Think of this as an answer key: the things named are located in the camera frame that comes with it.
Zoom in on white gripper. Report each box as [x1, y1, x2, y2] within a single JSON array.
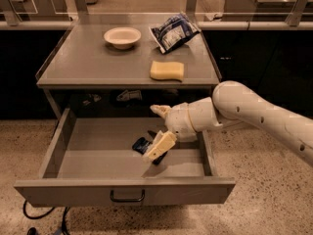
[[143, 103, 197, 162]]

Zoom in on blue rxbar blueberry wrapper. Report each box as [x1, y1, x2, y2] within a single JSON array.
[[132, 137, 167, 165]]

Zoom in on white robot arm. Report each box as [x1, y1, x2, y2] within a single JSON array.
[[144, 81, 313, 165]]

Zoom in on open grey top drawer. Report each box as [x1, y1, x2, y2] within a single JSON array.
[[14, 109, 235, 207]]

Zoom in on grey metal counter cabinet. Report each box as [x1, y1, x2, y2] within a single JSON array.
[[37, 13, 220, 117]]

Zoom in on background steel counter right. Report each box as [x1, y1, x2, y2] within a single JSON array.
[[222, 0, 296, 22]]

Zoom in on yellow sponge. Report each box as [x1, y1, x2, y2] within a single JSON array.
[[150, 61, 184, 81]]

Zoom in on blue white chip bag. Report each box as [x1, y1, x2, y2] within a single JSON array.
[[149, 13, 201, 54]]

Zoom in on white paper bowl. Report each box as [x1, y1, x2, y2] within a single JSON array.
[[104, 27, 141, 50]]

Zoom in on background grey table left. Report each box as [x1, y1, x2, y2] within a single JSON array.
[[0, 0, 69, 23]]

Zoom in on black drawer handle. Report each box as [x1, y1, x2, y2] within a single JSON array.
[[110, 190, 146, 203]]

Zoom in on black floor cable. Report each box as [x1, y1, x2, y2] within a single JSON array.
[[22, 199, 72, 235]]

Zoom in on grey horizontal rail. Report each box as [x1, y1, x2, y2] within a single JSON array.
[[0, 20, 313, 31]]

